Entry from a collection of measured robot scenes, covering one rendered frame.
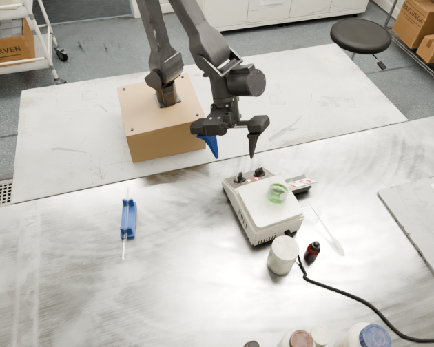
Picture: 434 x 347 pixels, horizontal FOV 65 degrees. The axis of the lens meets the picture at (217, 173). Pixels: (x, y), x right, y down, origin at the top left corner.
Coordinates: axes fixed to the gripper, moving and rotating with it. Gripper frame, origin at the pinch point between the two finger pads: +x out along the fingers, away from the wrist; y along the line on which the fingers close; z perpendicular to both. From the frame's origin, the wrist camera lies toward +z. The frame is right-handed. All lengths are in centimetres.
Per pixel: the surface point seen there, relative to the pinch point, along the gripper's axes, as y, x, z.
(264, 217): 9.7, 13.4, 10.2
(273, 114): 1.4, 1.9, -33.4
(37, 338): -28, 23, 45
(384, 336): 33.7, 24.7, 26.4
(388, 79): 41, 34, -239
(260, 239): 8.3, 18.9, 11.0
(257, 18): -66, -28, -251
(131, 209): -23.4, 11.4, 14.5
